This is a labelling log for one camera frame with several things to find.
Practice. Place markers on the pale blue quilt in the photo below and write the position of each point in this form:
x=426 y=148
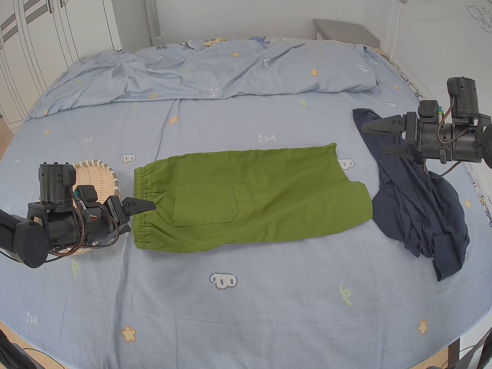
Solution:
x=215 y=75

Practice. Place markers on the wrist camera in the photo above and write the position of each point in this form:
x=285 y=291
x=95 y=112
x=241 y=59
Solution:
x=428 y=110
x=86 y=196

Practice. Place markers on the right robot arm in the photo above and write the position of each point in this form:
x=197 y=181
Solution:
x=465 y=98

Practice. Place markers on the round woven basket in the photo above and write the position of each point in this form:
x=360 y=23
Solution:
x=96 y=175

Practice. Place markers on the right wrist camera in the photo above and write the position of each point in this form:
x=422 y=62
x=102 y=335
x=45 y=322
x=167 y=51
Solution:
x=428 y=110

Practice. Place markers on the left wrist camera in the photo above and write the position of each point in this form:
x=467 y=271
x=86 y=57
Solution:
x=86 y=196

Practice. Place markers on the green shorts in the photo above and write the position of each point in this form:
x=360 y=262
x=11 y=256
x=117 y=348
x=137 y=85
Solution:
x=276 y=198

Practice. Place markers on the dark blue garment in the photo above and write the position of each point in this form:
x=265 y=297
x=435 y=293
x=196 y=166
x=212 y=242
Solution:
x=415 y=206

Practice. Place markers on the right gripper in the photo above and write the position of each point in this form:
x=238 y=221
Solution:
x=432 y=140

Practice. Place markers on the white wardrobe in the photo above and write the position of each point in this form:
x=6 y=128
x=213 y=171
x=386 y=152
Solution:
x=46 y=33

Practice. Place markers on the bed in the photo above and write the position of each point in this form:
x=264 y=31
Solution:
x=246 y=302

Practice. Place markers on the grey bedside table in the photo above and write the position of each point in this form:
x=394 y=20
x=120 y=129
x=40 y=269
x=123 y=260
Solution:
x=346 y=33

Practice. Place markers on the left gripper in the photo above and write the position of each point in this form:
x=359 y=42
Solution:
x=100 y=225

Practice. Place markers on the white vertical duct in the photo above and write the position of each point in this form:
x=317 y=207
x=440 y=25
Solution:
x=152 y=10

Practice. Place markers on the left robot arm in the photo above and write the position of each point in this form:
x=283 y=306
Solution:
x=55 y=183

